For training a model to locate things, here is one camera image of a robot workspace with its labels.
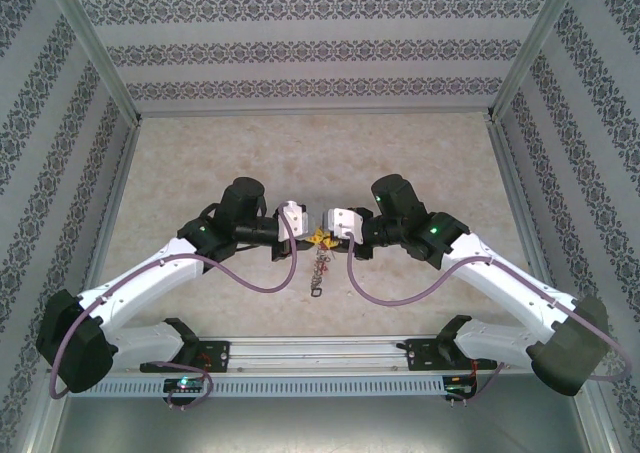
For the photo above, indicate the grey metal panel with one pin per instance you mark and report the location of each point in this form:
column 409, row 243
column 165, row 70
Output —
column 320, row 428

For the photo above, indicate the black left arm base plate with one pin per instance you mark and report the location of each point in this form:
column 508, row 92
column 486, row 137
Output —
column 212, row 348

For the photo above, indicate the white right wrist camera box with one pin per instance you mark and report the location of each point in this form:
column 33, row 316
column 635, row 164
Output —
column 345, row 223

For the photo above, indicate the aluminium frame corner post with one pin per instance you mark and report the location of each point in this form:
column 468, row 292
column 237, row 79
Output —
column 534, row 48
column 101, row 48

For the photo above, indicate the aluminium table side rail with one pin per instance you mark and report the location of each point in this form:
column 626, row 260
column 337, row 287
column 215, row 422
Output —
column 517, row 183
column 119, row 183

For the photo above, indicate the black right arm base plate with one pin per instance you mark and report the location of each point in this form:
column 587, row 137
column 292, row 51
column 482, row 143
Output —
column 425, row 355

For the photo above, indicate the aluminium mounting rail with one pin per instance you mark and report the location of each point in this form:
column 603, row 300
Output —
column 320, row 353

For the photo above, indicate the aluminium table back rail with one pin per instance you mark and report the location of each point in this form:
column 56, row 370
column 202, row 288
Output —
column 315, row 115

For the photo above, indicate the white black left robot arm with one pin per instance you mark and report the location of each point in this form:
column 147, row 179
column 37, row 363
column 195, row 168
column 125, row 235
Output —
column 145, row 273

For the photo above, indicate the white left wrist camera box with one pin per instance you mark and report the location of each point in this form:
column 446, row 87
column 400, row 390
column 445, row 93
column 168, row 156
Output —
column 291, row 220

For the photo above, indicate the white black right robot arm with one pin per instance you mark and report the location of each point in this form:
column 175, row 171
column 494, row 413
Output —
column 500, row 278

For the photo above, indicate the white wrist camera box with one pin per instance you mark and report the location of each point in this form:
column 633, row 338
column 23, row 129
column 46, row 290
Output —
column 291, row 220
column 345, row 223

